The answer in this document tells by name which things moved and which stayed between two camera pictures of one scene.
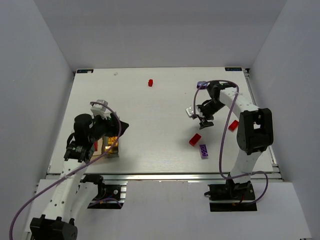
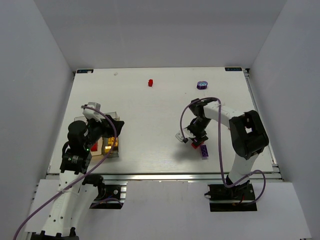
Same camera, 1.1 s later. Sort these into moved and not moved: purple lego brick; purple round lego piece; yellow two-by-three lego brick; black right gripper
Moved: black right gripper
Not moved: yellow two-by-three lego brick; purple lego brick; purple round lego piece
